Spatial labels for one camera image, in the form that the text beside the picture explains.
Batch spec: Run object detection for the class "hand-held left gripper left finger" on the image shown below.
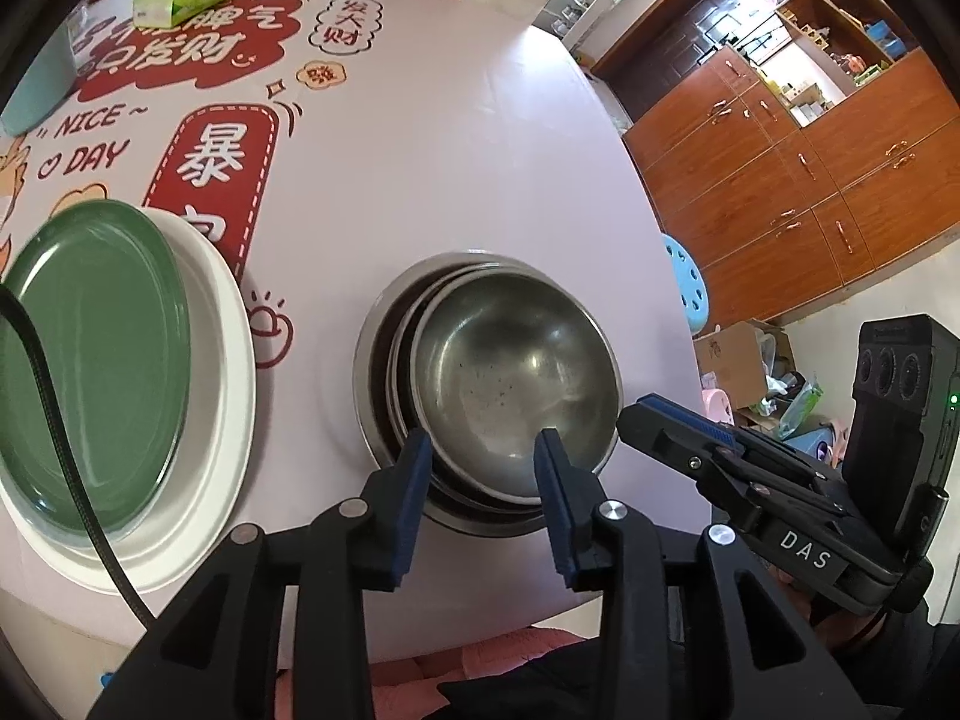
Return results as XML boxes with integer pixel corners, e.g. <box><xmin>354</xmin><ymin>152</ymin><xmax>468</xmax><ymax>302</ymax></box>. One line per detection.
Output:
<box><xmin>86</xmin><ymin>427</ymin><xmax>434</xmax><ymax>720</ymax></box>

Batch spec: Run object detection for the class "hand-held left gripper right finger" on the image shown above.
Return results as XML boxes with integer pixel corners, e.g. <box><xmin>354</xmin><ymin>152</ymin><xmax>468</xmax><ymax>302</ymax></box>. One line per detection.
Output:
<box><xmin>534</xmin><ymin>427</ymin><xmax>875</xmax><ymax>720</ymax></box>

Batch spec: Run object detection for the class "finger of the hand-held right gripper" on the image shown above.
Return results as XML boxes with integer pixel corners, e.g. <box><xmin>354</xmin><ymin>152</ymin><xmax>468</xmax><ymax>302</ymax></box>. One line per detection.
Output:
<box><xmin>637</xmin><ymin>392</ymin><xmax>818</xmax><ymax>470</ymax></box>
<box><xmin>616</xmin><ymin>399</ymin><xmax>751</xmax><ymax>500</ymax></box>

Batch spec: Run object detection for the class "small steel bowl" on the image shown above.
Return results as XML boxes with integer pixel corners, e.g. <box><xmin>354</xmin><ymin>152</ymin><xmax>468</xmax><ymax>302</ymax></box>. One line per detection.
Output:
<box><xmin>410</xmin><ymin>268</ymin><xmax>622</xmax><ymax>505</ymax></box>

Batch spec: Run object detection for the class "large steel bowl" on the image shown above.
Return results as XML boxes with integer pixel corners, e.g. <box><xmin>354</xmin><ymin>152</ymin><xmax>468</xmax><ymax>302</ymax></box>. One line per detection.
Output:
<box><xmin>352</xmin><ymin>249</ymin><xmax>623</xmax><ymax>539</ymax></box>

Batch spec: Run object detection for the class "large white plate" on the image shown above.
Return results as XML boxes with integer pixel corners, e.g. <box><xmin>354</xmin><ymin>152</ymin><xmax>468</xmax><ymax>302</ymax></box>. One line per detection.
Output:
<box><xmin>0</xmin><ymin>206</ymin><xmax>257</xmax><ymax>592</ymax></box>

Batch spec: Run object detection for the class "green plate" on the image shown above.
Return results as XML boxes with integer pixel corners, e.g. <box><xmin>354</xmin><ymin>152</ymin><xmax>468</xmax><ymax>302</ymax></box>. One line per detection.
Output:
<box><xmin>0</xmin><ymin>200</ymin><xmax>191</xmax><ymax>537</ymax></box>

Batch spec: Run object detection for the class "person's right forearm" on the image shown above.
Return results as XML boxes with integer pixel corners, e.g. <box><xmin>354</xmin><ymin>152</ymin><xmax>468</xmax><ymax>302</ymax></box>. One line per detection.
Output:
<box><xmin>825</xmin><ymin>600</ymin><xmax>960</xmax><ymax>720</ymax></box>

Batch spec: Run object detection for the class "person's right hand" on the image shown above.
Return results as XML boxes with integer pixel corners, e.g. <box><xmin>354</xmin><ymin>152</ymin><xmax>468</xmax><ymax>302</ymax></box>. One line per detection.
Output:
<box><xmin>776</xmin><ymin>562</ymin><xmax>893</xmax><ymax>653</ymax></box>

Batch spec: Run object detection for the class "cardboard box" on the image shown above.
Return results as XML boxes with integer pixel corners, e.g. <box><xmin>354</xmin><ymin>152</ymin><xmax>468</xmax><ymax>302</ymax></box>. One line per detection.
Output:
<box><xmin>694</xmin><ymin>319</ymin><xmax>796</xmax><ymax>410</ymax></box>

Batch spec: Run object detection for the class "green plastic bag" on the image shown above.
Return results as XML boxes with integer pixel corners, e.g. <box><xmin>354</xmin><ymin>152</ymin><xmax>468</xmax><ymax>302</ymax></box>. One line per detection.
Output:
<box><xmin>776</xmin><ymin>379</ymin><xmax>824</xmax><ymax>440</ymax></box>

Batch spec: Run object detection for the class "blue plastic stool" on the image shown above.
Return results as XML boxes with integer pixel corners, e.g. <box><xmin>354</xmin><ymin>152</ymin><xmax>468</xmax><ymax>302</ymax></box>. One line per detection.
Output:
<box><xmin>660</xmin><ymin>232</ymin><xmax>710</xmax><ymax>335</ymax></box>

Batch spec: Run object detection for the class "person's dark clothing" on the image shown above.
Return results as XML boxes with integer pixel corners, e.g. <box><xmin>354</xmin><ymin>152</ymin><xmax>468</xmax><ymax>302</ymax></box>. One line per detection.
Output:
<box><xmin>439</xmin><ymin>645</ymin><xmax>608</xmax><ymax>720</ymax></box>

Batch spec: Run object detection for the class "white shoe rack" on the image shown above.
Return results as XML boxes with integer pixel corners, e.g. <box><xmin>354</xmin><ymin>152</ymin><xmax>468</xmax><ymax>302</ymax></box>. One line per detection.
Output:
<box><xmin>540</xmin><ymin>0</ymin><xmax>661</xmax><ymax>53</ymax></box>

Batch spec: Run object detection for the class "wooden wall cabinet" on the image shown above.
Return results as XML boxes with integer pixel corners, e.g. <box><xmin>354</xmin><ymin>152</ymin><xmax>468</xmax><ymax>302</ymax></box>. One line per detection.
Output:
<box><xmin>589</xmin><ymin>0</ymin><xmax>960</xmax><ymax>331</ymax></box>

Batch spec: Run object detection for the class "black cable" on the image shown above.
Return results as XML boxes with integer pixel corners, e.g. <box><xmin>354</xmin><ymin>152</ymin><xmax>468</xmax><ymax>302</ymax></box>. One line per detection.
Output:
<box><xmin>0</xmin><ymin>286</ymin><xmax>158</xmax><ymax>627</ymax></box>

